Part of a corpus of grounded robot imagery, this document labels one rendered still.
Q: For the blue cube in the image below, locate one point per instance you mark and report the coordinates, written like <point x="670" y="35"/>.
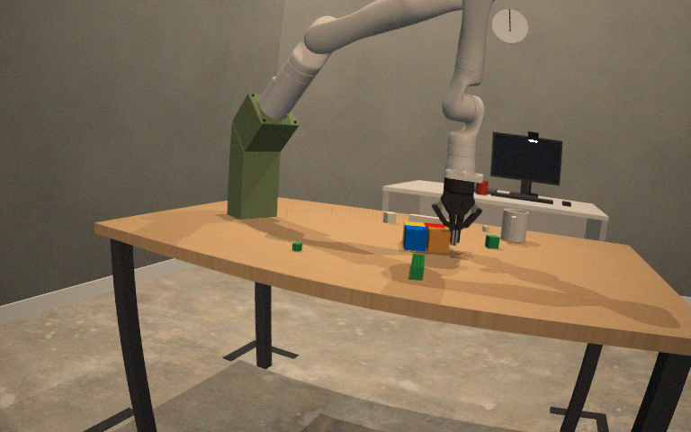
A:
<point x="415" y="238"/>

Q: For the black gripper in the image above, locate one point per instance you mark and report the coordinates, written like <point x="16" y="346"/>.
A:
<point x="457" y="199"/>

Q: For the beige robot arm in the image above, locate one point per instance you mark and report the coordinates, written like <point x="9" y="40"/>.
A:
<point x="325" y="36"/>

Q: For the grey mug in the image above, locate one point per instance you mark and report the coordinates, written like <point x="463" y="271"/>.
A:
<point x="519" y="221"/>

